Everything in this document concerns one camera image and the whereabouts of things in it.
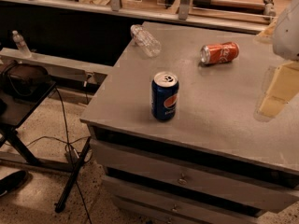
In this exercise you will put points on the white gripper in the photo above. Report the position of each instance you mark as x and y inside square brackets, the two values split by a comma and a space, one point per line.
[288, 32]

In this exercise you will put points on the blue pepsi can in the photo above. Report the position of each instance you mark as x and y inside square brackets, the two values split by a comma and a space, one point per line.
[164, 95]

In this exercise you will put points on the orange soda can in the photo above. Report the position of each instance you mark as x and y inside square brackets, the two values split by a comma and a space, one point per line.
[218, 53]

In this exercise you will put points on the grey drawer cabinet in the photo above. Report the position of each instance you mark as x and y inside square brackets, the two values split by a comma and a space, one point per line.
[213, 162]

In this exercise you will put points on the clear plastic bottle lying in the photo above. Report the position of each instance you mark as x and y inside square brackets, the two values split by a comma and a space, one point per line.
[145, 40]

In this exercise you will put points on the grey ledge shelf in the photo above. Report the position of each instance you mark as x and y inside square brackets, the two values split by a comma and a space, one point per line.
[61, 67]

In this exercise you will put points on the small clear bottle upright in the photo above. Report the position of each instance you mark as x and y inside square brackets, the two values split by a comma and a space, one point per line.
[21, 44]

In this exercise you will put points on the dark bag on table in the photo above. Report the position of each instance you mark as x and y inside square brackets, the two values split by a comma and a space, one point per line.
[22, 80]

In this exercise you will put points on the black side table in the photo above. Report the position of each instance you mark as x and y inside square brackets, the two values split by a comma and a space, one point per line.
[16, 113]

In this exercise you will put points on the black shoe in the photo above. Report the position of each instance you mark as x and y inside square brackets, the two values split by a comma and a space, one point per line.
[12, 181]

